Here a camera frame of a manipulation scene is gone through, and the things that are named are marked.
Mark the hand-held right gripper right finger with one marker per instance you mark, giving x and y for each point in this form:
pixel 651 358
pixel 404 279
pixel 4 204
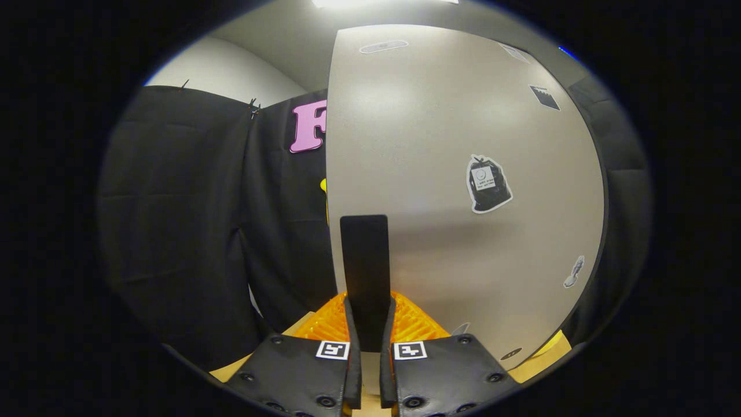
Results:
pixel 386 376

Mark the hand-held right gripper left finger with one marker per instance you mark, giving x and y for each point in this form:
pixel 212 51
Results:
pixel 354 376

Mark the grey cabinet door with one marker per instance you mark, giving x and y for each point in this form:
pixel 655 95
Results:
pixel 434 145

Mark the black backdrop cloth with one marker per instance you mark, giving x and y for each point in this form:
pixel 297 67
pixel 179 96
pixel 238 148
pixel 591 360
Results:
pixel 173 220

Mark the small metal cloth clip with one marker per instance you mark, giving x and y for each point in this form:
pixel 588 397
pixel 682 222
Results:
pixel 255 109

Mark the large ceiling light panel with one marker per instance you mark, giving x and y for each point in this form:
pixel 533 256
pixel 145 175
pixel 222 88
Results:
pixel 347 3

